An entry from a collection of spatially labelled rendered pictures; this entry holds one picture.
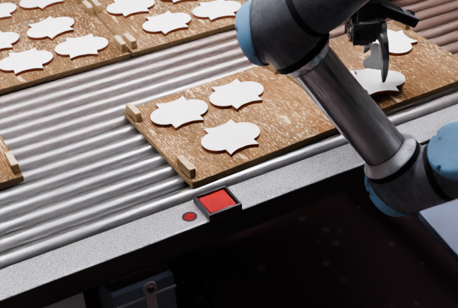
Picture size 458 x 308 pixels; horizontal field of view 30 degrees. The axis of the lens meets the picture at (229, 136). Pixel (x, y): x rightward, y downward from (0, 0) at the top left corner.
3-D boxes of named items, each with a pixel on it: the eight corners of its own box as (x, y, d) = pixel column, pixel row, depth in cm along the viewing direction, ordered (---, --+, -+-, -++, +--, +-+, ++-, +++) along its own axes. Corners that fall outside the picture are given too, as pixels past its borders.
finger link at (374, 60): (363, 84, 198) (358, 45, 198) (388, 82, 199) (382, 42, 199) (367, 83, 195) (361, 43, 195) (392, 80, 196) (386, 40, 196)
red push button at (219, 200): (237, 209, 176) (236, 204, 175) (211, 219, 174) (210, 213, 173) (223, 193, 181) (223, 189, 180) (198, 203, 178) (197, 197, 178)
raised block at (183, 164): (197, 177, 182) (195, 167, 181) (189, 180, 182) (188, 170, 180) (184, 163, 187) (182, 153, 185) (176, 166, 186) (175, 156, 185)
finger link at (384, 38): (377, 62, 199) (372, 25, 199) (385, 61, 199) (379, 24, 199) (383, 59, 194) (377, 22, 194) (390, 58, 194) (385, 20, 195)
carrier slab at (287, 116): (347, 128, 198) (348, 122, 197) (192, 189, 182) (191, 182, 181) (266, 67, 223) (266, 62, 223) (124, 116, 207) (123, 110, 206)
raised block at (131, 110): (143, 121, 202) (142, 112, 201) (135, 123, 201) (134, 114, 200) (132, 110, 206) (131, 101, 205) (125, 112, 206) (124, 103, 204)
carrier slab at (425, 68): (482, 77, 214) (482, 71, 213) (347, 127, 198) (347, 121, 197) (394, 24, 240) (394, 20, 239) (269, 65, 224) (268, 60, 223)
